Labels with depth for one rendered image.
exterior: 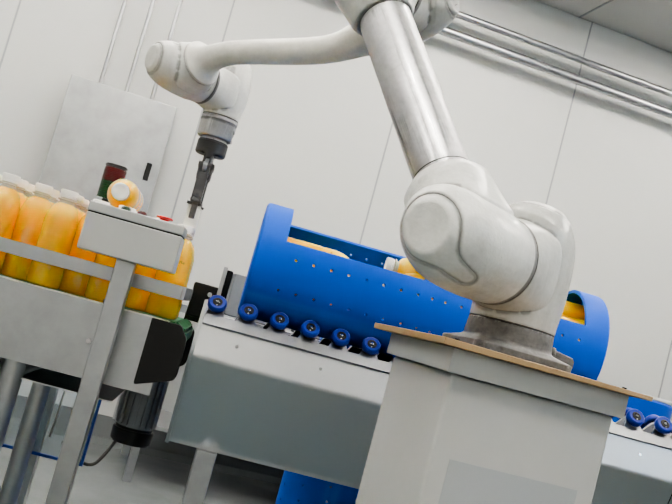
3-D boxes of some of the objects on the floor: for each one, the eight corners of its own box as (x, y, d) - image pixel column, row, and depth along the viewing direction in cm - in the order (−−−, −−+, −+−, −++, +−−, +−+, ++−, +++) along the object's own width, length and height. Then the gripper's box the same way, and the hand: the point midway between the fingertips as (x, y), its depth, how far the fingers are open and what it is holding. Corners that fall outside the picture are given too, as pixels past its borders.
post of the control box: (-7, 748, 178) (135, 263, 186) (-27, 744, 178) (116, 258, 186) (-2, 738, 182) (137, 264, 190) (-21, 734, 182) (118, 259, 190)
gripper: (228, 138, 212) (201, 235, 210) (228, 150, 228) (203, 240, 226) (197, 129, 211) (169, 226, 209) (200, 142, 228) (174, 232, 226)
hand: (191, 220), depth 218 cm, fingers closed on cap, 4 cm apart
